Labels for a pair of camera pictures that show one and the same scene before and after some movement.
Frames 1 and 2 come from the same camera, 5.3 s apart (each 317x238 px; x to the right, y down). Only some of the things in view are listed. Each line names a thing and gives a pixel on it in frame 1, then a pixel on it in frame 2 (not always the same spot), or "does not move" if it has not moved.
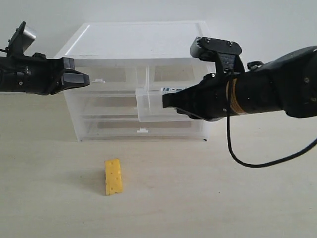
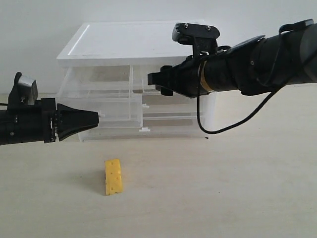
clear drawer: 149,100 → 139,87
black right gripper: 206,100 → 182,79
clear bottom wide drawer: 129,129 does not move
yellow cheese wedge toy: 113,176 does not move
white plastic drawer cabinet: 130,65 does not move
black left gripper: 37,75 → 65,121
